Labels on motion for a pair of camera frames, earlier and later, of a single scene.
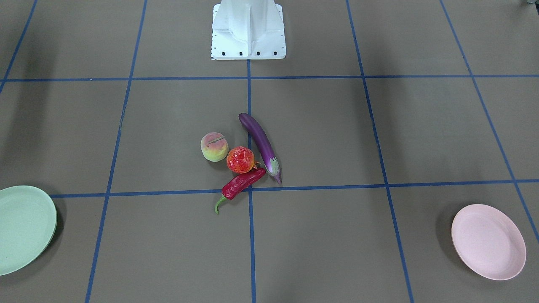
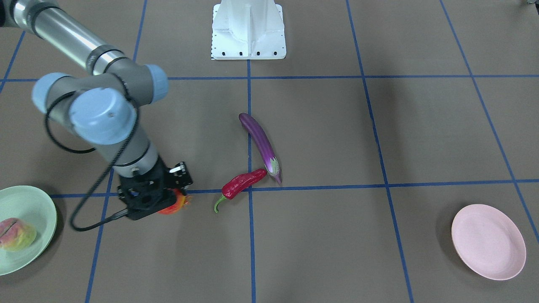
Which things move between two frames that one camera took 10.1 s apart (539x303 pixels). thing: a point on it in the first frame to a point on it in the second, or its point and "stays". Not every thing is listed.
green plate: x=28 y=220 stays
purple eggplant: x=270 y=161 stays
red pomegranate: x=241 y=160 to x=182 y=200
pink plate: x=489 y=242 stays
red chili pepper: x=237 y=184 stays
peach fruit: x=214 y=147 to x=16 y=235
